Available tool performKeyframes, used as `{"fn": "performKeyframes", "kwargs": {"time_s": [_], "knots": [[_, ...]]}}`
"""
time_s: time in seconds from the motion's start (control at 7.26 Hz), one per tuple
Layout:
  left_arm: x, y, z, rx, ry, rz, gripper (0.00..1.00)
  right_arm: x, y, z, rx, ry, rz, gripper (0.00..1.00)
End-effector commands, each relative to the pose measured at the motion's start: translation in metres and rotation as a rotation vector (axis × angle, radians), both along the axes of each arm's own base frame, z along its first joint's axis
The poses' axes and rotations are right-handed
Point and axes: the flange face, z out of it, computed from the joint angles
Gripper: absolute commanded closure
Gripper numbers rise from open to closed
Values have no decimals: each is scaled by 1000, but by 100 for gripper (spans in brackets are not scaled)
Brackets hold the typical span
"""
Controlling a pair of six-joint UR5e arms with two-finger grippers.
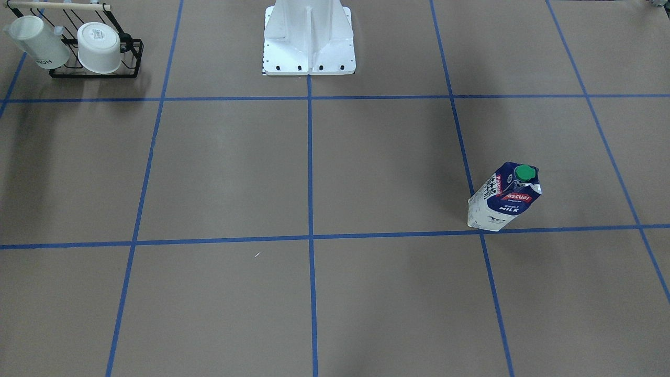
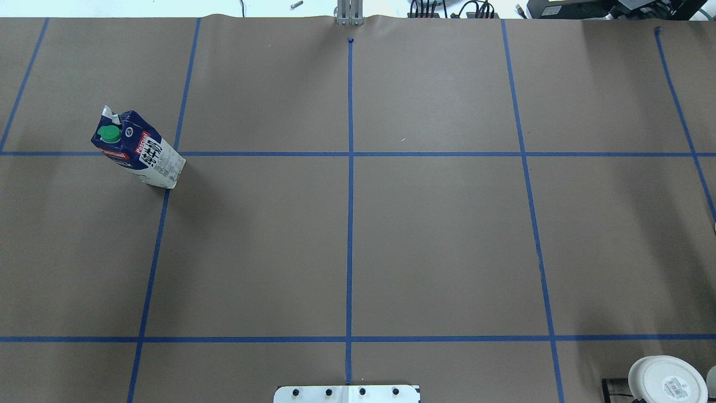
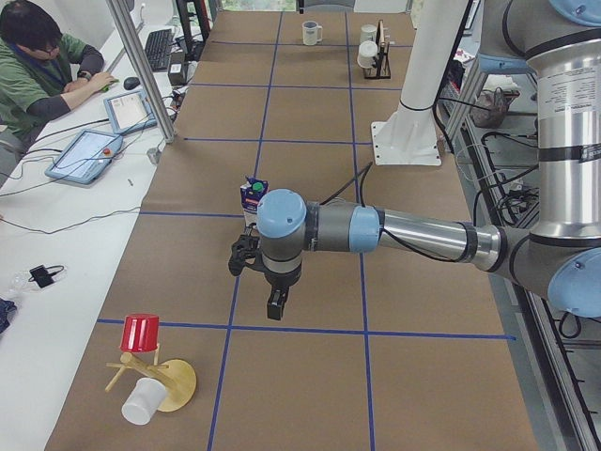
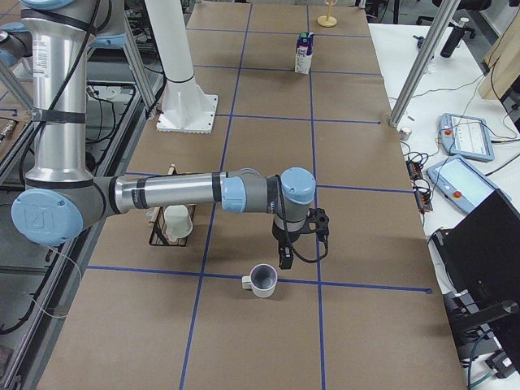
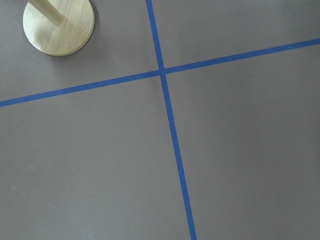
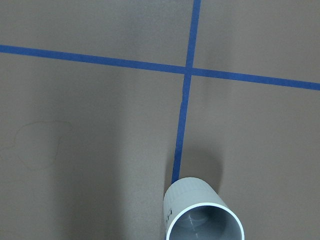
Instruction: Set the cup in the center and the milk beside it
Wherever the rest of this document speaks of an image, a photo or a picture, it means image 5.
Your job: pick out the wooden mug tree stand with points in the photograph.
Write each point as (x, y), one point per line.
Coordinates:
(58, 27)

